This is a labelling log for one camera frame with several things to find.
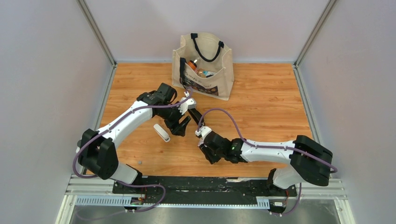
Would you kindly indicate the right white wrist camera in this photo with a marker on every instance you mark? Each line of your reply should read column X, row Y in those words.
column 201, row 133

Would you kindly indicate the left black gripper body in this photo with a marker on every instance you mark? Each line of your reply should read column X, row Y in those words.
column 172, row 116

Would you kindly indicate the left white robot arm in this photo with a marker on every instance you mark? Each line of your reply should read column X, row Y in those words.
column 96, row 150

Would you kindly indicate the black stapler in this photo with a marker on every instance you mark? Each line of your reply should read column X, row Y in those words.
column 196, row 116

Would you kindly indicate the white stapler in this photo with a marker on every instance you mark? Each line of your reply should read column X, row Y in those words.
column 161, row 132

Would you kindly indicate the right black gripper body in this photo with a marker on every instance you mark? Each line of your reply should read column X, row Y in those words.
column 212, row 157

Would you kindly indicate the beige canvas tote bag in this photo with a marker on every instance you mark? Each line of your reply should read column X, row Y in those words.
column 212, row 55

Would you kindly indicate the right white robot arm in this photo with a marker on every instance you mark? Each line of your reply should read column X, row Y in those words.
column 305, row 159

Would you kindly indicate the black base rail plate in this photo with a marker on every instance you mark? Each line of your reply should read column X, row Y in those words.
column 204, row 190

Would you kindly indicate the packaged items in bag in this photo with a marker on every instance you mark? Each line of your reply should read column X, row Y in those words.
column 205, row 73

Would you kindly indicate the orange capped bottle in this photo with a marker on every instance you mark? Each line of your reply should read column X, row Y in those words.
column 193, row 64

